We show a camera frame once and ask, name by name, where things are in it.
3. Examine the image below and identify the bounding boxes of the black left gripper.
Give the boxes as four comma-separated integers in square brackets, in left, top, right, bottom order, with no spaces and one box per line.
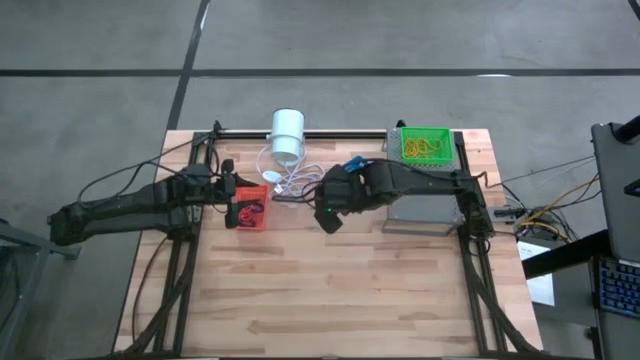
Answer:
[221,158,260,230]

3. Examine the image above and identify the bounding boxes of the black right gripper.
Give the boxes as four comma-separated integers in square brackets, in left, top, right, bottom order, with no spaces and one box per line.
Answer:
[313,163,370,235]

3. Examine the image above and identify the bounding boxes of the blue plastic basket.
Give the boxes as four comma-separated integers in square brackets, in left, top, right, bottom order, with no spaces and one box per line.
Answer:
[343,155,374,175]

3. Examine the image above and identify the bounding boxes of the orange plastic basket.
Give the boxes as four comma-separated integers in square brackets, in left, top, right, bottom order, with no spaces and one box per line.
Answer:
[231,184,272,233]

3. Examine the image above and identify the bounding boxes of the green plastic basket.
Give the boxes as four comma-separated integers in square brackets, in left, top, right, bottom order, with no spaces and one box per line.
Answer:
[399,126,457,168]

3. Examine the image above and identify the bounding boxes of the clear plastic bag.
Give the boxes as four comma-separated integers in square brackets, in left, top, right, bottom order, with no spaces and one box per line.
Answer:
[255,144,327,199]

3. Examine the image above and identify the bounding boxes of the white cylindrical appliance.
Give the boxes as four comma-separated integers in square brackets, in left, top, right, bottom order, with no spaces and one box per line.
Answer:
[269,108,307,167]

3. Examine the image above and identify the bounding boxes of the grey perforated metal shelf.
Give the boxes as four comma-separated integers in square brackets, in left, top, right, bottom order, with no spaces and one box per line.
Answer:
[382,127,465,237]

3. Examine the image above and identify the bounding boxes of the grey usb hub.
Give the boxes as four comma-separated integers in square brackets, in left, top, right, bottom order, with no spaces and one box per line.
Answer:
[492,206,527,222]

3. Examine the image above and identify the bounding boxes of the grey metal stand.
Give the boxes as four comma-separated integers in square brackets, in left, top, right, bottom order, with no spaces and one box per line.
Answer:
[0,218,81,360]

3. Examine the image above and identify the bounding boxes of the white paper sheet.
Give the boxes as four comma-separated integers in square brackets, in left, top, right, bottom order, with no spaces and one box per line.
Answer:
[517,239,556,307]

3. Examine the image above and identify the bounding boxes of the black side bar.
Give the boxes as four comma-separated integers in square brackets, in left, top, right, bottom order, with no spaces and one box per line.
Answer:
[522,228,614,281]

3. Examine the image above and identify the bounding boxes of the dark grey monitor panel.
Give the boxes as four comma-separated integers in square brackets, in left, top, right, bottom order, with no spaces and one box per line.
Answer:
[591,113,640,264]

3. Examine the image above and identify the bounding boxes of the backlit black keyboard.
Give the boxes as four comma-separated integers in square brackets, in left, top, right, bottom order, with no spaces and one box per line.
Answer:
[596,255,640,321]

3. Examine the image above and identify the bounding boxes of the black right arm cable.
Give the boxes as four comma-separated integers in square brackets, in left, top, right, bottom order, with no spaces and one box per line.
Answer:
[272,178,327,204]

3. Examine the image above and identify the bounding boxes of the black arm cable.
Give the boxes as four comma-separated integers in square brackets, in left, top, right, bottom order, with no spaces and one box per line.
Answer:
[272,178,327,204]
[77,134,221,206]

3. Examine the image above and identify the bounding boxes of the black aluminium rig frame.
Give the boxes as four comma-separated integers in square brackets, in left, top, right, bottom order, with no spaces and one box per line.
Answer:
[113,119,546,360]

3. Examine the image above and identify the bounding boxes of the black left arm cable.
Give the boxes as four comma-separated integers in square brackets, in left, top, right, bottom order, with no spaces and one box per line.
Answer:
[77,134,221,206]

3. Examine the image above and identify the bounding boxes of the yellow cable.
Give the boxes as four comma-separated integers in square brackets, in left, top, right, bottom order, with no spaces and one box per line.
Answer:
[519,177,600,239]

